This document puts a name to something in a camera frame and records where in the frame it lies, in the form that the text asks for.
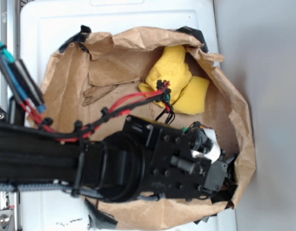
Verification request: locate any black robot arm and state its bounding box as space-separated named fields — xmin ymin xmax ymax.
xmin=0 ymin=116 xmax=235 ymax=203

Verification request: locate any brown paper bag bin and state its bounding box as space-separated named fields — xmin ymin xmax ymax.
xmin=41 ymin=27 xmax=256 ymax=230

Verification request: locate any white plastic tray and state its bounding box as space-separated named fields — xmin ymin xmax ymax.
xmin=17 ymin=0 xmax=237 ymax=231

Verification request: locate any yellow microfiber cloth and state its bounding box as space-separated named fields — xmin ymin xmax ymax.
xmin=138 ymin=45 xmax=192 ymax=104

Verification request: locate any red and black cable bundle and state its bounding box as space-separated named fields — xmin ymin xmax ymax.
xmin=0 ymin=36 xmax=176 ymax=145

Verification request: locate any aluminium frame rail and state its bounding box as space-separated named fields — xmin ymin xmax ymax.
xmin=0 ymin=0 xmax=22 ymax=231

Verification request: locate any yellow sponge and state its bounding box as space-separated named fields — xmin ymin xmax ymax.
xmin=173 ymin=76 xmax=210 ymax=116

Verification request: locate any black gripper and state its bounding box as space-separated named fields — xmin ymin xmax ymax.
xmin=123 ymin=116 xmax=237 ymax=202

